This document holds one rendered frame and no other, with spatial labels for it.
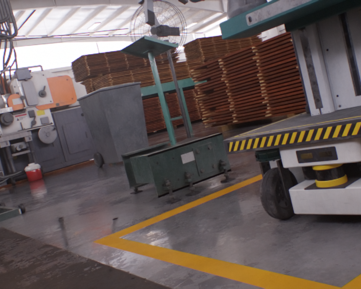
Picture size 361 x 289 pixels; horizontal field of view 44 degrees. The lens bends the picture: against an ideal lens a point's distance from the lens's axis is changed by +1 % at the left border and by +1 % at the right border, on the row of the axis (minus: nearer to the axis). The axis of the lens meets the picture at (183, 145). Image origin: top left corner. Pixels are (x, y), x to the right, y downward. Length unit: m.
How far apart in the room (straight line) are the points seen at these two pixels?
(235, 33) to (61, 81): 6.12
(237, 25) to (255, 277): 0.84
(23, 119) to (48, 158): 0.75
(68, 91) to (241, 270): 6.53
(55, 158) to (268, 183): 6.25
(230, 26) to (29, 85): 5.95
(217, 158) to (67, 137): 5.29
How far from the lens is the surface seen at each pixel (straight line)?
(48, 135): 7.37
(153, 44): 4.24
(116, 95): 5.56
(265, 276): 1.17
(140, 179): 2.83
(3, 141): 6.94
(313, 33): 1.64
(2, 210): 3.90
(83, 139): 7.73
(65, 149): 7.63
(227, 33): 1.60
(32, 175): 6.77
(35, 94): 7.34
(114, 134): 5.52
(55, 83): 7.51
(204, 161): 2.49
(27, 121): 7.29
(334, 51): 1.66
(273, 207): 1.53
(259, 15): 1.51
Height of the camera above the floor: 0.45
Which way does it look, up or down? 4 degrees down
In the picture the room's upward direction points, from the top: 14 degrees counter-clockwise
